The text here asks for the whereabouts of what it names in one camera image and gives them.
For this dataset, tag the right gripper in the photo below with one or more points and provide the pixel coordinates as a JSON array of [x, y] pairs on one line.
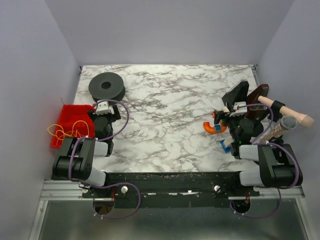
[[230, 110]]

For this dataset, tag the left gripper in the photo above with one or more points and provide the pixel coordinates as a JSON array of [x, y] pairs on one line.
[[116, 113]]

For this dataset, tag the black cable spool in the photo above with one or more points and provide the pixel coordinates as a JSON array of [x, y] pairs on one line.
[[107, 85]]

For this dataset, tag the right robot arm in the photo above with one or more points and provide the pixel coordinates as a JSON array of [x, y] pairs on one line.
[[277, 164]]

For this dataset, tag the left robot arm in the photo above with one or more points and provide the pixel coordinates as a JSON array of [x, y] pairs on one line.
[[79, 159]]

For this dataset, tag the blue white toy block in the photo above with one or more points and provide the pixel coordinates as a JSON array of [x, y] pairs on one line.
[[226, 144]]

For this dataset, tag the orange curved toy track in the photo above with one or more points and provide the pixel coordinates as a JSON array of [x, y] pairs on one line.
[[212, 126]]

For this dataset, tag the red plastic bin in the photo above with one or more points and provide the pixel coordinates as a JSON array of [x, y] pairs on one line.
[[72, 122]]

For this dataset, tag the black triangular stand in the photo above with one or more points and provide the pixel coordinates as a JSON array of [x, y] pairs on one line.
[[237, 94]]

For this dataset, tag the grey microphone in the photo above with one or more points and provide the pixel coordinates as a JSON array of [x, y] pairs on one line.
[[287, 123]]

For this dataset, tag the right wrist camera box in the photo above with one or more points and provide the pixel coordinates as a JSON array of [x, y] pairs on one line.
[[237, 108]]

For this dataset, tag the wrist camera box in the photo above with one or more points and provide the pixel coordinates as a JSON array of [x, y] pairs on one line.
[[102, 107], [237, 108]]

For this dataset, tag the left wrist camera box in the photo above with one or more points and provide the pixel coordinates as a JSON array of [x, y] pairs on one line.
[[102, 107]]

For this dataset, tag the beige handle with black clamp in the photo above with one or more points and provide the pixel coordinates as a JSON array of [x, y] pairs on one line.
[[303, 119]]

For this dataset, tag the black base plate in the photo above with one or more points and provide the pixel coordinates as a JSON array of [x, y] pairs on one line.
[[169, 190]]

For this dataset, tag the aluminium rail frame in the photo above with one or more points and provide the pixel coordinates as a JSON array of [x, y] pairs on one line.
[[63, 190]]

